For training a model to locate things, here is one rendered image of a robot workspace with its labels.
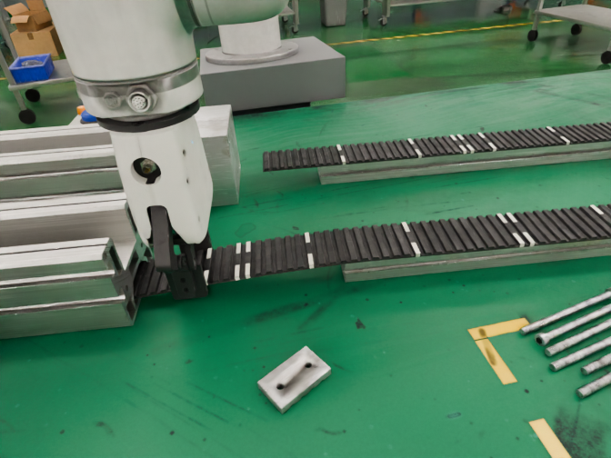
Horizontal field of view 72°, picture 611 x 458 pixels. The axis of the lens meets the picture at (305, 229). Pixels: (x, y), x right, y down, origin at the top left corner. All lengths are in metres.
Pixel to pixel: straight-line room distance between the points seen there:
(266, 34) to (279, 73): 0.09
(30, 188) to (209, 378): 0.34
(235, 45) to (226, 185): 0.42
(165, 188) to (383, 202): 0.30
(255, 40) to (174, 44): 0.59
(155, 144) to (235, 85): 0.53
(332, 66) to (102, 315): 0.61
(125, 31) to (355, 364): 0.28
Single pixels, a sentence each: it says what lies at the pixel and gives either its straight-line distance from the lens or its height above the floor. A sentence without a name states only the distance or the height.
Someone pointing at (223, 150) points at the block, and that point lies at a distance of 0.51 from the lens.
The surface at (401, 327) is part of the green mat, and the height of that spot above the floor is 0.78.
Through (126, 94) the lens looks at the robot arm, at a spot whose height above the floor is 0.99.
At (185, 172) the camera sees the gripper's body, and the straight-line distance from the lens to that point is 0.32.
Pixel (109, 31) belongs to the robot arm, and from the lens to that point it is 0.30.
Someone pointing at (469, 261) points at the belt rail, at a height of 0.79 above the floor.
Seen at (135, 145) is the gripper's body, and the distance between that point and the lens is 0.32.
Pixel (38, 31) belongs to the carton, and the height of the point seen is 0.24.
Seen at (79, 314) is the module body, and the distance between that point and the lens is 0.42.
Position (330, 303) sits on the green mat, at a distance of 0.40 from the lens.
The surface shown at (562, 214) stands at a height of 0.81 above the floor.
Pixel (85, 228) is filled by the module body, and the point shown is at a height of 0.84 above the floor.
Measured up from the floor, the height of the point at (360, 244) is 0.81.
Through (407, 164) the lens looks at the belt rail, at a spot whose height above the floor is 0.80.
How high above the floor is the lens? 1.07
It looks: 37 degrees down
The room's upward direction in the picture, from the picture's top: 3 degrees counter-clockwise
